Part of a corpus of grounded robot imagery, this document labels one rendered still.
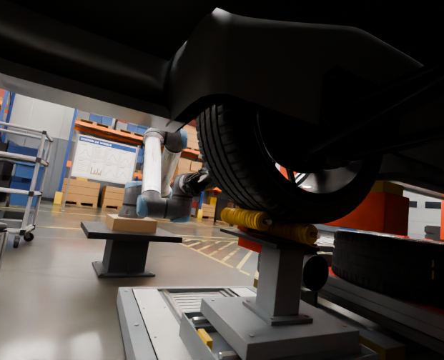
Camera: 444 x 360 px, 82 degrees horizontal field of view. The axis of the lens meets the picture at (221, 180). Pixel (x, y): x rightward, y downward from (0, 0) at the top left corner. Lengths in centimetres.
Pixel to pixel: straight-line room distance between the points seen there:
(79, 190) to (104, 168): 345
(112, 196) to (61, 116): 374
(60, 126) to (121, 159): 504
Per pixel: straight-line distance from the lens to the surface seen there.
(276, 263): 85
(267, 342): 75
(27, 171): 689
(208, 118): 77
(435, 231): 944
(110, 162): 719
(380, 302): 133
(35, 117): 1196
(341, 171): 103
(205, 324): 93
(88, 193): 1049
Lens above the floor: 53
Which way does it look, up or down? 6 degrees up
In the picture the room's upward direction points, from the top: 8 degrees clockwise
